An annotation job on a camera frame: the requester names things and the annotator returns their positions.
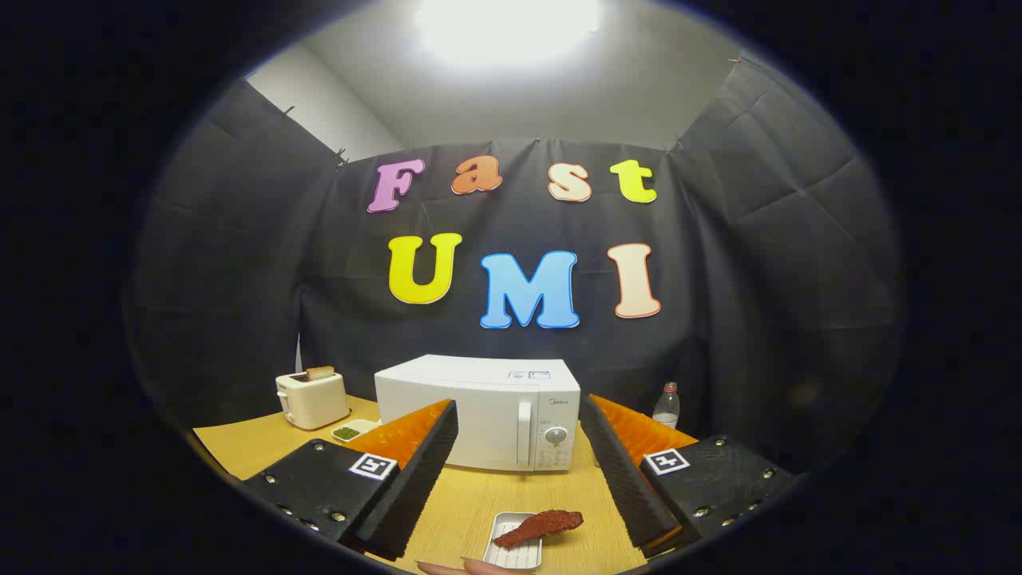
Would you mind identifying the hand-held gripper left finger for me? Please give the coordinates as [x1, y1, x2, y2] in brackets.
[240, 399, 460, 560]

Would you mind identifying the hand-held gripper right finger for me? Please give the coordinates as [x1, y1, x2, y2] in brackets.
[579, 394, 799, 558]

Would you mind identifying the white divided dish with beans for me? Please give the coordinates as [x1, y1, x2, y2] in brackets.
[331, 418, 382, 443]

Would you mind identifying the black backdrop cloth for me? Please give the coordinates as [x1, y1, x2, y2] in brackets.
[124, 56, 907, 472]

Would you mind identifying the white toaster oven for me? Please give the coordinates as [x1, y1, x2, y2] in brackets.
[374, 355, 581, 472]

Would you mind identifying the white bread toaster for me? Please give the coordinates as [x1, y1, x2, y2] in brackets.
[275, 371, 351, 430]

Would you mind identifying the clear plastic water bottle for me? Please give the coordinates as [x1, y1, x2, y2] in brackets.
[652, 382, 681, 430]

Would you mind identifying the dark red meat strip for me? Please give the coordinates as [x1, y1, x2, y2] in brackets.
[493, 510, 584, 549]

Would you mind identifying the small white ribbed tray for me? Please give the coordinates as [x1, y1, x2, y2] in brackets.
[483, 512, 544, 570]

